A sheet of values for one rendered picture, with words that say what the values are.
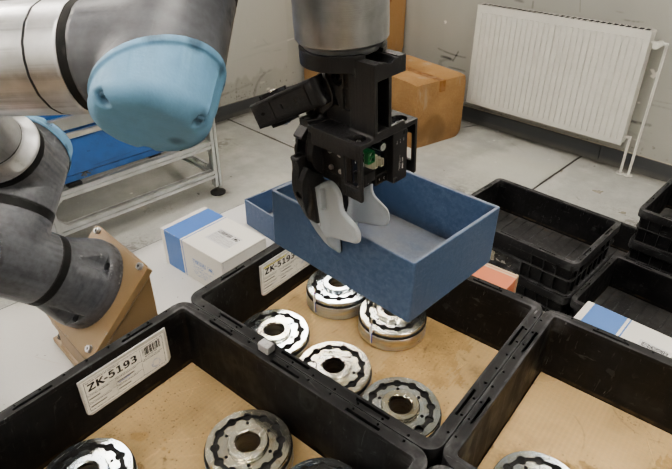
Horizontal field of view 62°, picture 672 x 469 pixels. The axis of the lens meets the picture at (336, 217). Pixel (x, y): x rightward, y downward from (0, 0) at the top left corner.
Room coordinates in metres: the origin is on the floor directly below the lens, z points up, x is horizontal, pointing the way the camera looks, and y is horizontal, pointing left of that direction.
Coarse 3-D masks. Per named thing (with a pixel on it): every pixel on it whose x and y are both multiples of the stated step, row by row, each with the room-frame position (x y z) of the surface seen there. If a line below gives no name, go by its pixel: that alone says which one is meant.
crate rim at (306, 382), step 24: (168, 312) 0.58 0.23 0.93; (192, 312) 0.58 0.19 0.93; (240, 336) 0.53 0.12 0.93; (96, 360) 0.49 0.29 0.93; (264, 360) 0.49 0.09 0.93; (48, 384) 0.46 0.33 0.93; (312, 384) 0.46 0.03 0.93; (24, 408) 0.42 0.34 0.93; (336, 408) 0.42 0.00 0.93; (384, 432) 0.39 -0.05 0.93; (408, 456) 0.36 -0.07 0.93
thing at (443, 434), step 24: (240, 264) 0.69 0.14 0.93; (216, 288) 0.64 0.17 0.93; (480, 288) 0.64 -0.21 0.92; (216, 312) 0.58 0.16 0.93; (288, 360) 0.49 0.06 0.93; (504, 360) 0.49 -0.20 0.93; (336, 384) 0.46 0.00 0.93; (480, 384) 0.46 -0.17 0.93; (360, 408) 0.42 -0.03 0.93; (456, 408) 0.42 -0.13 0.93; (408, 432) 0.39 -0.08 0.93; (432, 456) 0.37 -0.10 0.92
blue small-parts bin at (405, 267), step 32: (288, 192) 0.56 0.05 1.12; (384, 192) 0.62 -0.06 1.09; (416, 192) 0.59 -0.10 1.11; (448, 192) 0.56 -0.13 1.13; (288, 224) 0.53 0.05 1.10; (416, 224) 0.59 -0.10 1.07; (448, 224) 0.55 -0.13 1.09; (480, 224) 0.49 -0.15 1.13; (320, 256) 0.49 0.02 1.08; (352, 256) 0.46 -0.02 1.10; (384, 256) 0.43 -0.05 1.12; (416, 256) 0.52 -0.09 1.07; (448, 256) 0.45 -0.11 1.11; (480, 256) 0.50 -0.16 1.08; (352, 288) 0.46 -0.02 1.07; (384, 288) 0.43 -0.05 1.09; (416, 288) 0.42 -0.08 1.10; (448, 288) 0.46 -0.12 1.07
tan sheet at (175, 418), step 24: (168, 384) 0.55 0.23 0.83; (192, 384) 0.55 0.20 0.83; (216, 384) 0.55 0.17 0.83; (144, 408) 0.51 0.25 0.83; (168, 408) 0.51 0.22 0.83; (192, 408) 0.51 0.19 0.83; (216, 408) 0.51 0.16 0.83; (240, 408) 0.51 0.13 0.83; (96, 432) 0.47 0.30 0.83; (120, 432) 0.47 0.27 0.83; (144, 432) 0.47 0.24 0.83; (168, 432) 0.47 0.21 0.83; (192, 432) 0.47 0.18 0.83; (144, 456) 0.43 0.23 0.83; (168, 456) 0.43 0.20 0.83; (192, 456) 0.43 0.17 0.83; (312, 456) 0.43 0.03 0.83
